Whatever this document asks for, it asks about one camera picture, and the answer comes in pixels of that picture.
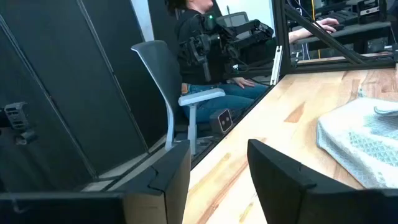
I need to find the yellow cable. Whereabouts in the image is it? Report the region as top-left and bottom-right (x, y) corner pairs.
(310, 0), (322, 60)

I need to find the black partition panel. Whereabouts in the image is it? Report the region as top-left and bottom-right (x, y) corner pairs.
(0, 0), (169, 194)

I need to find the person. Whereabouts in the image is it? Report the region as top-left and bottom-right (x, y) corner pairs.
(164, 0), (318, 124)

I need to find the grey office chair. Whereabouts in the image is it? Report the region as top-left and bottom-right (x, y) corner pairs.
(130, 39), (226, 156)

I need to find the black box with dotted face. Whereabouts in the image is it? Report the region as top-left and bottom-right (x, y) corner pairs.
(210, 108), (233, 134)

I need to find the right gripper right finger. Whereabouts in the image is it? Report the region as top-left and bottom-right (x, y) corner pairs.
(247, 139), (398, 224)

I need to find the black keyboard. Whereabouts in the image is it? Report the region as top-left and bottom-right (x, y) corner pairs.
(317, 10), (358, 26)

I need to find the white frame bracket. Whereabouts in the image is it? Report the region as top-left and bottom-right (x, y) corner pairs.
(269, 45), (284, 86)

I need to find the light blue waffle microfiber towel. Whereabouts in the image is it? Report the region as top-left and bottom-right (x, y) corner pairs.
(316, 88), (398, 190)

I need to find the black aluminium table frame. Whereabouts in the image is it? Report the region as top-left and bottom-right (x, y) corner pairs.
(191, 0), (398, 169)

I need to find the person's hand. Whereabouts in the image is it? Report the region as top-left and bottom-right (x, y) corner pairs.
(315, 17), (340, 34)
(231, 77), (256, 90)

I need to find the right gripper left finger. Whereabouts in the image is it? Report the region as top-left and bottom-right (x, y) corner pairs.
(0, 139), (192, 224)

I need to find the white chair armrest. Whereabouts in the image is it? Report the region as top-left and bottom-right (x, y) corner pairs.
(178, 88), (226, 156)

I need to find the grey screen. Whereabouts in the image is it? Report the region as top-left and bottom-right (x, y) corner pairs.
(216, 11), (249, 28)

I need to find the grey plastic bracket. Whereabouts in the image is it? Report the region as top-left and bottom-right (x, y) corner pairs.
(3, 101), (37, 146)

